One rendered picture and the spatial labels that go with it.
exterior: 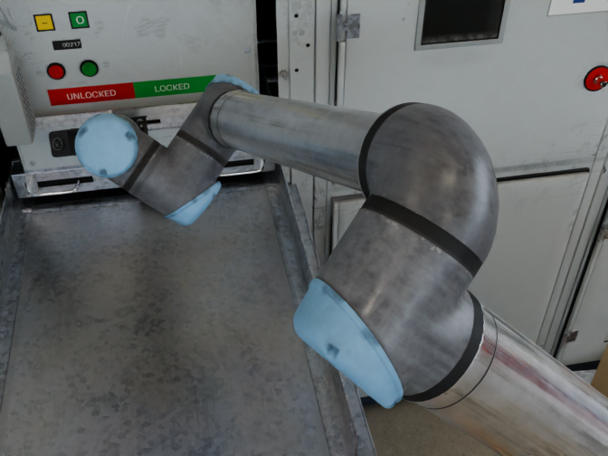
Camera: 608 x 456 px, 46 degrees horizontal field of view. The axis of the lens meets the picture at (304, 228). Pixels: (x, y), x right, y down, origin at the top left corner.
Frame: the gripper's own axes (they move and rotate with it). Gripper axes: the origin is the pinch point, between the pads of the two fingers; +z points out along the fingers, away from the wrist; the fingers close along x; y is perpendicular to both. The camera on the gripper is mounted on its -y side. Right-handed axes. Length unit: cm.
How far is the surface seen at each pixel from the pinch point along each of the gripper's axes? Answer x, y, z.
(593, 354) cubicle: -80, 126, 45
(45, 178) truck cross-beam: -7.4, -15.8, 8.8
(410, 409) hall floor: -90, 69, 48
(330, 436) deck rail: -46, 30, -46
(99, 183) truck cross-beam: -9.7, -5.4, 10.1
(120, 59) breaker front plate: 14.3, 3.3, -2.3
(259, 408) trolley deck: -43, 20, -39
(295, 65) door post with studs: 10.2, 35.9, -4.9
